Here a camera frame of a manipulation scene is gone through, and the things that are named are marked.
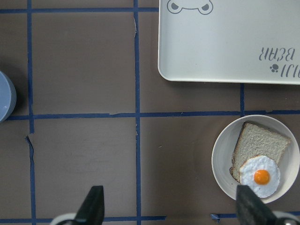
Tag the fried egg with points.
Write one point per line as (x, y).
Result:
(261, 174)

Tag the cream round plate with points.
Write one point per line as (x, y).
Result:
(221, 158)

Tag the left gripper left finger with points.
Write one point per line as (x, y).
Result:
(91, 211)

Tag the bread slice on plate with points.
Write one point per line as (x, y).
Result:
(255, 140)

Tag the cream bear tray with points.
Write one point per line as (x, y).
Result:
(229, 41)

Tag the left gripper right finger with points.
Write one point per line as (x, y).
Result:
(250, 210)

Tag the blue bowl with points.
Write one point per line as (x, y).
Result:
(7, 97)

